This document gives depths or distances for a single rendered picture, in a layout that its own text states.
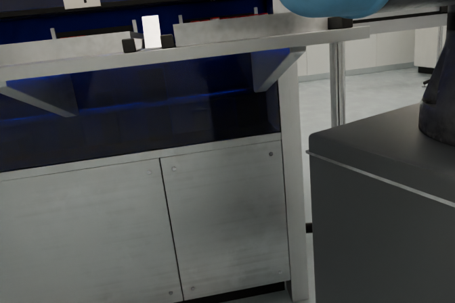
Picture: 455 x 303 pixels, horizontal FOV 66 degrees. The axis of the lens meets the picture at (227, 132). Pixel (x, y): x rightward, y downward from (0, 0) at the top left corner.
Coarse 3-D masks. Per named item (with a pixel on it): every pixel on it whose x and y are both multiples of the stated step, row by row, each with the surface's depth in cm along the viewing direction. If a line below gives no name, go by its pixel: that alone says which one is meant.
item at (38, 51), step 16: (128, 32) 64; (0, 48) 61; (16, 48) 62; (32, 48) 62; (48, 48) 62; (64, 48) 63; (80, 48) 63; (96, 48) 63; (112, 48) 64; (0, 64) 62
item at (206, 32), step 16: (256, 16) 57; (272, 16) 58; (288, 16) 58; (176, 32) 56; (192, 32) 56; (208, 32) 57; (224, 32) 57; (240, 32) 57; (256, 32) 58; (272, 32) 58; (288, 32) 59
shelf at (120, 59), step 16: (304, 32) 57; (320, 32) 55; (336, 32) 55; (352, 32) 55; (368, 32) 56; (176, 48) 52; (192, 48) 52; (208, 48) 53; (224, 48) 53; (240, 48) 53; (256, 48) 54; (272, 48) 54; (16, 64) 57; (32, 64) 50; (48, 64) 50; (64, 64) 50; (80, 64) 51; (96, 64) 51; (112, 64) 51; (128, 64) 52; (144, 64) 52; (0, 80) 50
